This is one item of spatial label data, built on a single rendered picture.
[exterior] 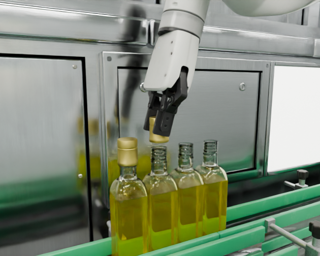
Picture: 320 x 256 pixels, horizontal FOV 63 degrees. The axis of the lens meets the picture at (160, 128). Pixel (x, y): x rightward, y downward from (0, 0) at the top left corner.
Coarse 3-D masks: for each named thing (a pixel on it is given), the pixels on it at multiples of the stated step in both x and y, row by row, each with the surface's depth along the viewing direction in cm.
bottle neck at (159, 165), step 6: (156, 150) 45; (162, 150) 45; (156, 156) 45; (162, 156) 46; (156, 162) 46; (162, 162) 46; (156, 168) 46; (162, 168) 46; (156, 174) 46; (162, 174) 46
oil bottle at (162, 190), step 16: (144, 176) 48; (160, 176) 46; (160, 192) 45; (176, 192) 46; (160, 208) 45; (176, 208) 47; (160, 224) 46; (176, 224) 47; (160, 240) 46; (176, 240) 48
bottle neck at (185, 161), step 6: (180, 144) 49; (186, 144) 50; (192, 144) 49; (180, 150) 49; (186, 150) 48; (192, 150) 49; (180, 156) 49; (186, 156) 48; (192, 156) 49; (180, 162) 49; (186, 162) 49; (192, 162) 49; (180, 168) 49; (186, 168) 49; (192, 168) 49
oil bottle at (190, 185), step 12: (180, 180) 48; (192, 180) 48; (180, 192) 47; (192, 192) 48; (180, 204) 48; (192, 204) 49; (180, 216) 48; (192, 216) 49; (180, 228) 48; (192, 228) 49; (180, 240) 49
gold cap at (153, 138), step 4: (152, 116) 46; (152, 120) 45; (152, 124) 45; (152, 128) 45; (152, 136) 45; (156, 136) 45; (160, 136) 45; (164, 136) 45; (152, 140) 45; (156, 140) 45; (160, 140) 45; (164, 140) 45; (168, 140) 46
